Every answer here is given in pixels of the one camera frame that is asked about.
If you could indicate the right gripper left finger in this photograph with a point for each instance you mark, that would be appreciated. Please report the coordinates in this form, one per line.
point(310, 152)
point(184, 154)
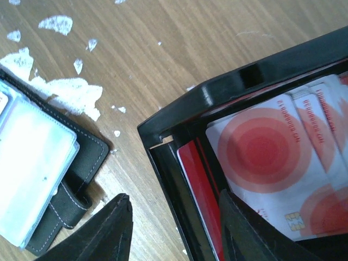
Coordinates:
point(106, 236)

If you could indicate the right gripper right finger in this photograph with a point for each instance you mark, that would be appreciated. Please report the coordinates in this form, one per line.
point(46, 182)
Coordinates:
point(248, 236)

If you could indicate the black card holder wallet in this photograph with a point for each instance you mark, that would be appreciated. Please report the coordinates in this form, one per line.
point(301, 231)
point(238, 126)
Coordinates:
point(47, 163)

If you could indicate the stack of red white cards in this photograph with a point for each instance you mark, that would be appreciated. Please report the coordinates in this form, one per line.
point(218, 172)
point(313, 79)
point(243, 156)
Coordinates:
point(322, 107)

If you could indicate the black bin with cards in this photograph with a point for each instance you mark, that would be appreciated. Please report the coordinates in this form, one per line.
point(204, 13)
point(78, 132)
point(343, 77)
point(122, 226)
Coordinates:
point(185, 119)

